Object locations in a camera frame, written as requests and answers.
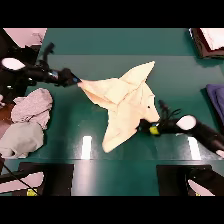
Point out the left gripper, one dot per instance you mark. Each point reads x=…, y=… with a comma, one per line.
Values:
x=68, y=78

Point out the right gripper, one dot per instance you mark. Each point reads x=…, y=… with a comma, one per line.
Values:
x=146, y=126

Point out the cream shirt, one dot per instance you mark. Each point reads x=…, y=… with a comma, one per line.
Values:
x=123, y=100

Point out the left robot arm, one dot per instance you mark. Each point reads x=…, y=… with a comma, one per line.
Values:
x=31, y=71

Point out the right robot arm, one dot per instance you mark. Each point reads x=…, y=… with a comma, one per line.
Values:
x=203, y=130

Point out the mottled grey garment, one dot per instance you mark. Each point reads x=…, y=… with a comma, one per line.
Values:
x=32, y=106

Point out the blue garment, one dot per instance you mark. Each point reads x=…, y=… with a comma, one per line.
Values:
x=216, y=100

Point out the pale grey-green garment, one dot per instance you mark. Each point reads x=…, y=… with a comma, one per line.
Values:
x=20, y=140

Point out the white garment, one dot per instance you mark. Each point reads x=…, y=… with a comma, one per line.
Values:
x=214, y=37

